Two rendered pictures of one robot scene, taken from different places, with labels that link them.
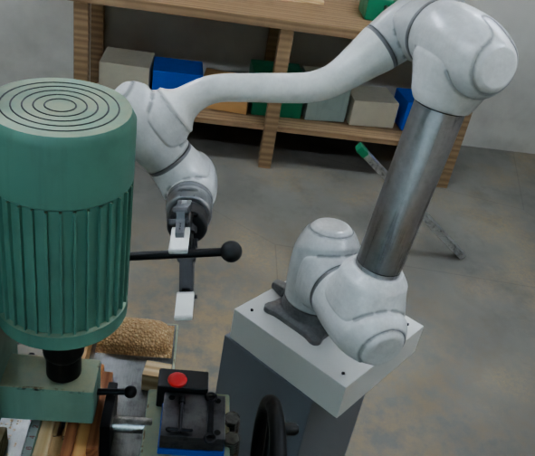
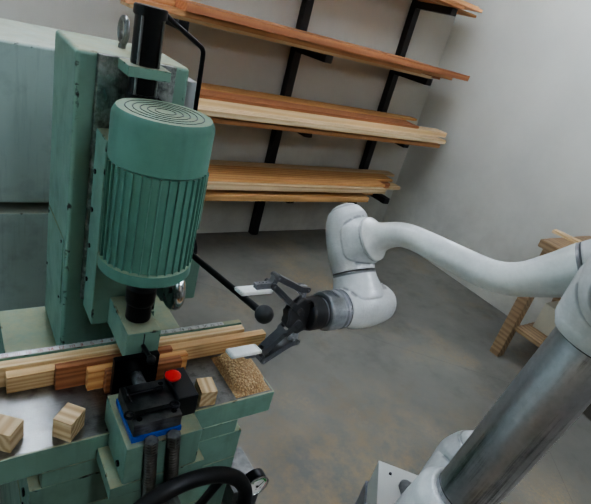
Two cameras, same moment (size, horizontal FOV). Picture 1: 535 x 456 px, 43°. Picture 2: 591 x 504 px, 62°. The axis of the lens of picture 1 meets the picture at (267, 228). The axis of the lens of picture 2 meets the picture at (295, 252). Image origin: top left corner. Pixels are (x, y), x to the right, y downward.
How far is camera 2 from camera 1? 0.81 m
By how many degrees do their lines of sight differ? 51
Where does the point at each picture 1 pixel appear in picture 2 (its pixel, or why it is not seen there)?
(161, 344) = (239, 383)
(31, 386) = (117, 308)
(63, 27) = not seen: hidden behind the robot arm
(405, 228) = (486, 459)
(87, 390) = (128, 331)
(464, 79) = (584, 295)
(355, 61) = (538, 266)
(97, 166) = (131, 138)
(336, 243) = not seen: hidden behind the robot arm
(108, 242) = (137, 207)
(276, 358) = not seen: outside the picture
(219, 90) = (403, 234)
